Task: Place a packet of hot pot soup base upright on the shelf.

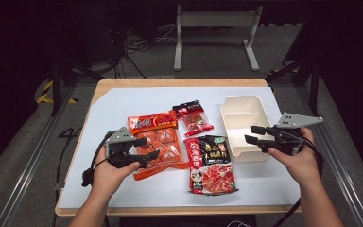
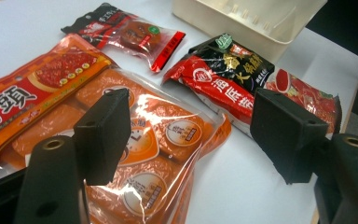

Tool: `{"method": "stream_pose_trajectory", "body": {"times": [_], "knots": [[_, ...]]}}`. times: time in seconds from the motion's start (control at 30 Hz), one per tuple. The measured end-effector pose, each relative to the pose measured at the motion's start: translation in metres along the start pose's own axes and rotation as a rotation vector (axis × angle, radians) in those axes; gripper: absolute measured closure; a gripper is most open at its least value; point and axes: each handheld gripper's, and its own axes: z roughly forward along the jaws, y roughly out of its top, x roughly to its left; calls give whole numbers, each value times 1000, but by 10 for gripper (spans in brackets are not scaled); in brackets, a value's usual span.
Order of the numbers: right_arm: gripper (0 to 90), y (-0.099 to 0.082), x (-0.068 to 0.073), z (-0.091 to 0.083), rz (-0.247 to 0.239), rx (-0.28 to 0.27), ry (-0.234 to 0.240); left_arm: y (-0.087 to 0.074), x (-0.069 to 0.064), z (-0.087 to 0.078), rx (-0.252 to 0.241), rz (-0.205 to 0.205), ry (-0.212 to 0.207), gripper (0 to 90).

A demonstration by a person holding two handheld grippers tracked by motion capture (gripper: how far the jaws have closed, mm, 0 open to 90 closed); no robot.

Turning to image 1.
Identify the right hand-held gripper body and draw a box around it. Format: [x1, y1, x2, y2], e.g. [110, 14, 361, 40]
[263, 112, 324, 156]

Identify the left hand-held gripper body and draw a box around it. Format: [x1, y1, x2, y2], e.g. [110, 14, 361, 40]
[105, 126, 149, 169]

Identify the cream plastic container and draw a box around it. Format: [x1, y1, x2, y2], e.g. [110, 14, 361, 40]
[220, 95, 273, 163]

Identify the orange seasoning cube packet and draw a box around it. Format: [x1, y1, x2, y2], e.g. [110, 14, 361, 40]
[127, 110, 190, 182]

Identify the large red black packet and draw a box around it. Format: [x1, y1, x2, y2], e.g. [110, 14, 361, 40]
[183, 135, 239, 196]

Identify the person's left hand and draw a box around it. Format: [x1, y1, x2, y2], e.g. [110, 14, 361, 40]
[91, 150, 142, 202]

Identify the person's right hand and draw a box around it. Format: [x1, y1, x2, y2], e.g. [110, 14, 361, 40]
[267, 126, 320, 190]

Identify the small red black packet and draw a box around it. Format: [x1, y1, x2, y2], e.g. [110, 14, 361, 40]
[172, 99, 215, 137]

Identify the black tripod stand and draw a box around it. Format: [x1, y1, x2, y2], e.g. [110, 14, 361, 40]
[266, 46, 322, 114]
[48, 46, 105, 116]

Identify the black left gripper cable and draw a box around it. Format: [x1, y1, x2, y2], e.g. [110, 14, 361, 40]
[80, 131, 114, 187]

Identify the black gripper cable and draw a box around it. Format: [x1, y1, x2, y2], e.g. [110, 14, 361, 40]
[272, 135, 325, 227]
[80, 131, 114, 187]

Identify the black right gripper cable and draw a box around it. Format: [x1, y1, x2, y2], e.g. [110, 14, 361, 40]
[272, 135, 325, 227]

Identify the aluminium rail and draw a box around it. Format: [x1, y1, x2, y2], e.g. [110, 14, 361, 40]
[296, 84, 363, 227]
[0, 84, 77, 227]

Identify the bundle of floor cables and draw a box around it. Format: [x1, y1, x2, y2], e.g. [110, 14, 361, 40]
[107, 25, 178, 79]

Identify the grey metal stand frame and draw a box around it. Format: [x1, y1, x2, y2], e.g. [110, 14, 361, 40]
[173, 4, 264, 72]

